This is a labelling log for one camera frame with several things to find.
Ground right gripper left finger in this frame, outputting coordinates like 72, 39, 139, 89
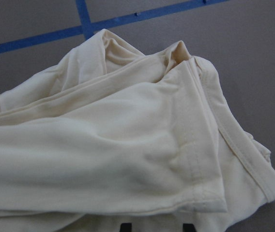
119, 223, 132, 232

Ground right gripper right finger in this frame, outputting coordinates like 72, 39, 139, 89
183, 223, 196, 232

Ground cream long-sleeve printed shirt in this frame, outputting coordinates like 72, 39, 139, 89
0, 29, 275, 232

